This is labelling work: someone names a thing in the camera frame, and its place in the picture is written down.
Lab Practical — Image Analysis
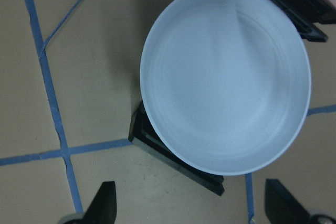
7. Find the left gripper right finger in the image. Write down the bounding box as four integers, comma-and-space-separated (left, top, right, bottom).
264, 179, 335, 224

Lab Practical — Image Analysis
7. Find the blue round plate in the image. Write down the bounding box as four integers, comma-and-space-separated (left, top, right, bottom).
139, 0, 312, 176

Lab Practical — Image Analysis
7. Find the black dish rack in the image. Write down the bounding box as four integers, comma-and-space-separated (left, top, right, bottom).
128, 0, 336, 197

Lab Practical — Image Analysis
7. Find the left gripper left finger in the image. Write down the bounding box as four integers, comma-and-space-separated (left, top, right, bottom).
59, 181, 116, 224

